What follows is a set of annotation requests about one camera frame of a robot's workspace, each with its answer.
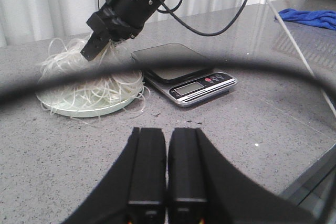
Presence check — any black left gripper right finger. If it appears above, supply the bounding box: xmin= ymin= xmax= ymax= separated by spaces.
xmin=167 ymin=128 xmax=316 ymax=223

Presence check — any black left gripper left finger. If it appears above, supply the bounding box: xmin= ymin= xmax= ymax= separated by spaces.
xmin=64 ymin=127 xmax=166 ymax=223

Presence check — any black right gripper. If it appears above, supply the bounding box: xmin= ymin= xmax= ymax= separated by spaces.
xmin=80 ymin=0 xmax=147 ymax=61

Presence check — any white vermicelli bundle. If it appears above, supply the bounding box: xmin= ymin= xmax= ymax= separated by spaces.
xmin=38 ymin=38 xmax=150 ymax=117

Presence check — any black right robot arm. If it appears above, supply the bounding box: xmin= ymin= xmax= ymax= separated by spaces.
xmin=81 ymin=0 xmax=165 ymax=61

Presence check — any light green plate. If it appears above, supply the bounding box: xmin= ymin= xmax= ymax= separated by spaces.
xmin=36 ymin=82 xmax=144 ymax=118

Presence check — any silver black kitchen scale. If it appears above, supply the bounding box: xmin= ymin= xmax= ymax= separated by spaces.
xmin=133 ymin=43 xmax=237 ymax=108

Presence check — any blue cloth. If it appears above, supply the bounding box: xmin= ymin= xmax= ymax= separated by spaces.
xmin=278 ymin=8 xmax=335 ymax=30

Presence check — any blurred black foreground cable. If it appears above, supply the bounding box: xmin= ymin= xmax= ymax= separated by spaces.
xmin=0 ymin=57 xmax=336 ymax=224

